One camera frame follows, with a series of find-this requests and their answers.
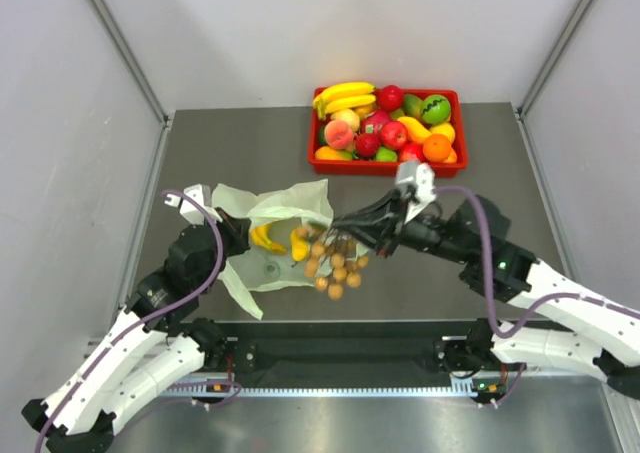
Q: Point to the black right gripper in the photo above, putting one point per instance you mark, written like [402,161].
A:
[383,224]

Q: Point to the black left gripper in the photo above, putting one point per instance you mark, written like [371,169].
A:
[237,227]

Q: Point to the brown longan cluster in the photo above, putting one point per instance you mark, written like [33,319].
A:
[335,261]

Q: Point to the small yellow banana bunch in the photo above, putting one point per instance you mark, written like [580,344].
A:
[260,238]

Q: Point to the pale green plastic bag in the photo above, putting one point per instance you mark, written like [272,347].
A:
[258,270]

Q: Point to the yellow pear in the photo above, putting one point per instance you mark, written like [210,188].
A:
[299,244]

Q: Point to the green striped melon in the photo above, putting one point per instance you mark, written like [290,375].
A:
[435,109]

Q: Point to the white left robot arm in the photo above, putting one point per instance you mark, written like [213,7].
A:
[150,346]

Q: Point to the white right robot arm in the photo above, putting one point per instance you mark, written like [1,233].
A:
[536,316]

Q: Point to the green fruit front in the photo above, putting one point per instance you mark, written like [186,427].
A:
[384,154]

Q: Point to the dark red fruit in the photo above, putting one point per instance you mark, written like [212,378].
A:
[367,145]

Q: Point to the red plastic fruit tray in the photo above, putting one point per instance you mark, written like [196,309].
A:
[375,168]

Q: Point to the orange fruit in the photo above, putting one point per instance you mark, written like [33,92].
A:
[436,148]

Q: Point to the red apple front right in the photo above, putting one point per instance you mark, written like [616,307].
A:
[411,152]

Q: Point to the red apple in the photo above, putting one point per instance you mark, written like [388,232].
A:
[394,135]
[411,152]
[390,98]

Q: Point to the red apple centre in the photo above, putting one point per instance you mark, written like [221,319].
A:
[394,135]

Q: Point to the yellow mango front left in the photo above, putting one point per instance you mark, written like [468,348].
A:
[326,153]

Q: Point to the orange yellow mango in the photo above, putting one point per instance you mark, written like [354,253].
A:
[417,132]

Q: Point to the pink peach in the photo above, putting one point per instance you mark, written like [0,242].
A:
[338,135]

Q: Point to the dark green avocado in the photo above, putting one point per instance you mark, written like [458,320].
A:
[321,136]

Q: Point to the red apple on top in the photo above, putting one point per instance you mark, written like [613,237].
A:
[390,98]

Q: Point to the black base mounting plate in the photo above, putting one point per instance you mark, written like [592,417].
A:
[401,353]

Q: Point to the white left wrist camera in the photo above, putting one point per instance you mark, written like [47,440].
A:
[199,198]

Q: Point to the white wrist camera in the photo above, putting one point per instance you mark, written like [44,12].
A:
[199,198]
[415,180]

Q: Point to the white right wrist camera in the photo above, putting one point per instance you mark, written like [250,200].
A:
[415,180]

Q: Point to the slotted cable duct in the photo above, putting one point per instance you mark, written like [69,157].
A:
[214,388]

